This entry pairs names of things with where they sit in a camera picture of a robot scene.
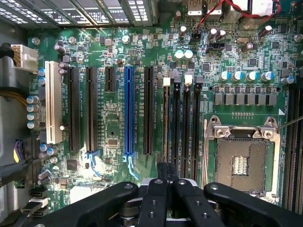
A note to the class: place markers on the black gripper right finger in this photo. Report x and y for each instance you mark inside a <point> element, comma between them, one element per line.
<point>187,208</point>

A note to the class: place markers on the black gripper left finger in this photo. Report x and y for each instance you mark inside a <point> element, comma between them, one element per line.
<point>154,203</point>

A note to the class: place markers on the black RAM slot white latch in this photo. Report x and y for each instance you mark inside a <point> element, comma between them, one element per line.
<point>166,113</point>
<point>187,123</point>

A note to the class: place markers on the long black expansion slot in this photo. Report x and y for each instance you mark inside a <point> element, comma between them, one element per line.
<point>148,108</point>
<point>91,108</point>
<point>73,108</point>

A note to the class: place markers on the blue expansion slot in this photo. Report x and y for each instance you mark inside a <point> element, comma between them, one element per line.
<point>129,108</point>

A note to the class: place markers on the short black expansion slot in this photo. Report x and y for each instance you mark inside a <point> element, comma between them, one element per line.
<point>110,79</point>

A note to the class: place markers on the white PCI expansion slot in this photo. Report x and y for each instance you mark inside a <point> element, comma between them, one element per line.
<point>52,104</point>

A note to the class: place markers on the thin steel locking lever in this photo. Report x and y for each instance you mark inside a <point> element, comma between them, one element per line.
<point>288,123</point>
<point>205,153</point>

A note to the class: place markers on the silver CPU socket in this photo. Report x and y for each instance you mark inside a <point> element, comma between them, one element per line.
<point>227,160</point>

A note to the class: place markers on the green motherboard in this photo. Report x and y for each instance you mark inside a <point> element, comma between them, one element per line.
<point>113,113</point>

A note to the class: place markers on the black SATA plug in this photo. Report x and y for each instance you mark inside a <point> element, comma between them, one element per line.
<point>38,208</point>

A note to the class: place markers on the silver capacitor blue stripe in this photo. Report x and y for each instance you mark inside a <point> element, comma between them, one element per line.
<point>237,76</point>
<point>224,76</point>
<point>267,76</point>
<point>252,76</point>
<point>287,80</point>

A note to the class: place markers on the purple and yellow connector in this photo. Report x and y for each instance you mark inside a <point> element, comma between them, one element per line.
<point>20,151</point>

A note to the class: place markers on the grey PC case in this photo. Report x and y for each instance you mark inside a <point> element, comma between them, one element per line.
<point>13,82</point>

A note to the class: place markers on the white power connector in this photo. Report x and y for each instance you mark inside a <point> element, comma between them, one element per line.
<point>26,59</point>

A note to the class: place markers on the silver USB port block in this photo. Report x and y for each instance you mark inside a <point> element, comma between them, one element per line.
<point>196,7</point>

